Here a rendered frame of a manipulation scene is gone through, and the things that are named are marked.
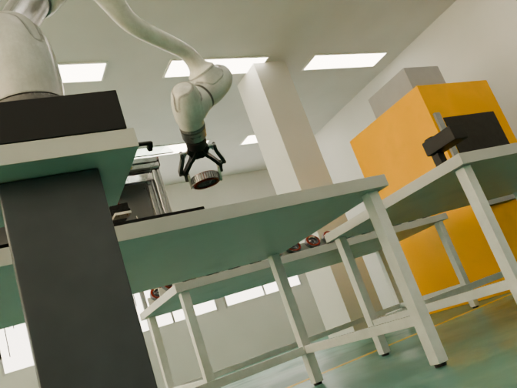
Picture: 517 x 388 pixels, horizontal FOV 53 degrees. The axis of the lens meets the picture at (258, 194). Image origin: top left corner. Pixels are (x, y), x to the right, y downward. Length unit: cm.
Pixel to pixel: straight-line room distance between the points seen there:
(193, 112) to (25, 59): 73
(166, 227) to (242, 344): 736
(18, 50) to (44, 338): 57
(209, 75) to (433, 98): 349
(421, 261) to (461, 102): 156
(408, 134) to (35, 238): 442
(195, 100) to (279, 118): 430
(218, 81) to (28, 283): 110
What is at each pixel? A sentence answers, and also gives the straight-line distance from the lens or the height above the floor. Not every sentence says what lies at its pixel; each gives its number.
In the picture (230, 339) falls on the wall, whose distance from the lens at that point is 886.
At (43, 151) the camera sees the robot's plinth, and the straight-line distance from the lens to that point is 99.
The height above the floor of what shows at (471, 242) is 49.
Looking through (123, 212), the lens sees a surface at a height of 88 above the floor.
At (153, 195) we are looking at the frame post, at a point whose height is 98.
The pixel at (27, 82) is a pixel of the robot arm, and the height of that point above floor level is 91.
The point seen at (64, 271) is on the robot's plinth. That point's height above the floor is 52.
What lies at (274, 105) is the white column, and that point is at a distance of 608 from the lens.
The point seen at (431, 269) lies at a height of 38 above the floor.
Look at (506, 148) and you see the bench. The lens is 260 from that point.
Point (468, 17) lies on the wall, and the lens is 704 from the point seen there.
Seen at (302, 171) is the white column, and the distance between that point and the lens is 582.
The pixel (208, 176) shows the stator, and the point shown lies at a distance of 195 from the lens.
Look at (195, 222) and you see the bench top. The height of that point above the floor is 71.
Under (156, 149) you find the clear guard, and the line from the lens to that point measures 189.
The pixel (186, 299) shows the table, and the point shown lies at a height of 65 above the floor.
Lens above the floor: 30
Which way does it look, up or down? 15 degrees up
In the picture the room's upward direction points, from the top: 19 degrees counter-clockwise
